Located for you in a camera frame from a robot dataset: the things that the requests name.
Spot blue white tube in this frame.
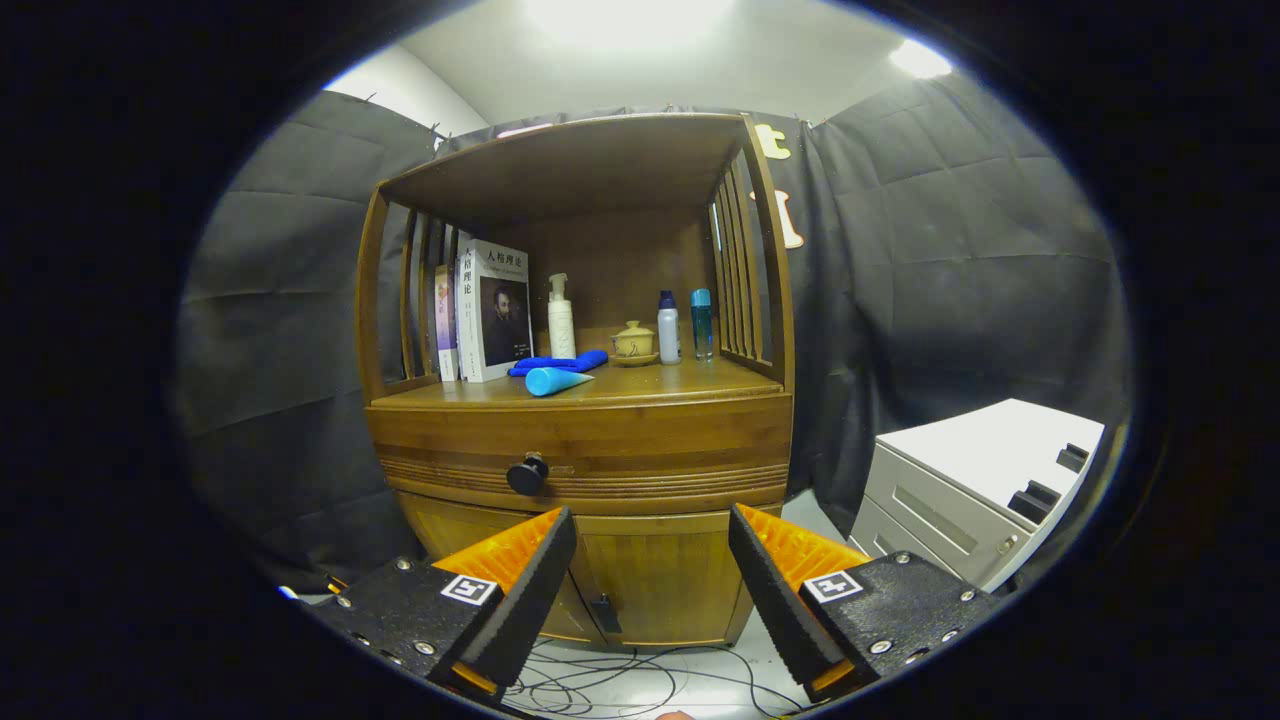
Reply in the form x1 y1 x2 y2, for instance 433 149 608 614
524 366 596 397

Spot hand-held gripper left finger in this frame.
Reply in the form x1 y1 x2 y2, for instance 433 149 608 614
300 505 579 704

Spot white bottle blue cap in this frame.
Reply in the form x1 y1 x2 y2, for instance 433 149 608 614
657 290 682 366

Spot wooden cabinet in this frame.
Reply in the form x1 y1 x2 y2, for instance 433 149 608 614
355 112 797 651

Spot purple book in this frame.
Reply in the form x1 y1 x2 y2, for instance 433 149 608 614
434 263 459 383

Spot yellow lidded teacup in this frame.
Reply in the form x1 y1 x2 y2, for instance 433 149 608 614
610 320 660 368

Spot wooden drawer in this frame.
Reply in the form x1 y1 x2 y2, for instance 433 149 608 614
365 390 796 516

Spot white pump bottle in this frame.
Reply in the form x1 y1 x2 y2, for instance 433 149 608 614
547 273 577 360

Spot white portrait book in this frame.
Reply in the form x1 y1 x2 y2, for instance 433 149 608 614
456 238 534 384

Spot rectangular ceiling light panel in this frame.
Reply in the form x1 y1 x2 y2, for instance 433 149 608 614
888 38 956 81

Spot wooden cabinet door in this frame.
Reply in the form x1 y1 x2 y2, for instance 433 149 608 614
398 490 609 649
572 508 766 649

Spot white filing cabinet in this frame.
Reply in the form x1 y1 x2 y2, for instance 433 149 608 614
848 398 1107 593

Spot wooden countertop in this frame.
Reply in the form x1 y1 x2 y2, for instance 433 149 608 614
368 358 786 409

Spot black round drawer knob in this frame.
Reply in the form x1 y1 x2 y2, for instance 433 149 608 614
506 452 551 497

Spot black floor cables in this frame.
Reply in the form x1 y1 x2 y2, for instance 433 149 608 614
500 645 821 720

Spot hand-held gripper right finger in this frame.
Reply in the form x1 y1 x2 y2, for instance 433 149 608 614
728 503 1001 704

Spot blue cloth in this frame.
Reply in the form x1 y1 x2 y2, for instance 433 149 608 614
507 349 610 378

